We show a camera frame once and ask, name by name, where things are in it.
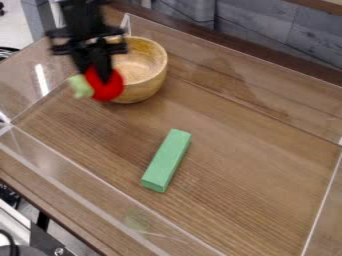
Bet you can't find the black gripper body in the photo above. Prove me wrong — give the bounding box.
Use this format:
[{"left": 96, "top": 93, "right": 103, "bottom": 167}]
[{"left": 45, "top": 9, "right": 128, "bottom": 55}]

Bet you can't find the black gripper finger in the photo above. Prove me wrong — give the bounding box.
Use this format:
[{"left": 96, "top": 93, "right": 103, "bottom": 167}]
[
  {"left": 70, "top": 52, "right": 91, "bottom": 74},
  {"left": 91, "top": 38, "right": 112, "bottom": 83}
]

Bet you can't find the red plush strawberry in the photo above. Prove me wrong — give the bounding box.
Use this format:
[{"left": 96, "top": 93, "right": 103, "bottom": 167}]
[{"left": 68, "top": 66, "right": 124, "bottom": 102}]

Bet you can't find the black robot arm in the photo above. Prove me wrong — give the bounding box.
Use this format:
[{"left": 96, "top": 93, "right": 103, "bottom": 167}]
[{"left": 45, "top": 0, "right": 128, "bottom": 83}]

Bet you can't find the wooden bowl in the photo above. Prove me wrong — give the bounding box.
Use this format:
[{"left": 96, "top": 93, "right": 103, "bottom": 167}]
[{"left": 112, "top": 36, "right": 168, "bottom": 104}]

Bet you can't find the green rectangular block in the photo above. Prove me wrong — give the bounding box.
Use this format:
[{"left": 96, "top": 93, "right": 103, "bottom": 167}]
[{"left": 140, "top": 129, "right": 192, "bottom": 193}]

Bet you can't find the clear acrylic tray enclosure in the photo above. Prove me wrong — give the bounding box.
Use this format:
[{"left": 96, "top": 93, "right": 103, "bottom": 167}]
[{"left": 0, "top": 14, "right": 342, "bottom": 256}]

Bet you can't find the black metal bracket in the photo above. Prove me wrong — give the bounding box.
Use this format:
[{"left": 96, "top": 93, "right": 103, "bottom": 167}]
[{"left": 29, "top": 224, "right": 76, "bottom": 256}]

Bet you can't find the black cable bottom left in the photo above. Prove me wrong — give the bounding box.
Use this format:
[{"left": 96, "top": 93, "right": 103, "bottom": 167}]
[{"left": 0, "top": 228, "right": 21, "bottom": 256}]

